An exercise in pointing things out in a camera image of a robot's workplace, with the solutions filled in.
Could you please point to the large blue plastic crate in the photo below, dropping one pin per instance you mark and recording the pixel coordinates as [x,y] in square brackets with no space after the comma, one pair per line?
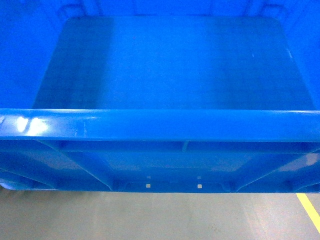
[160,96]

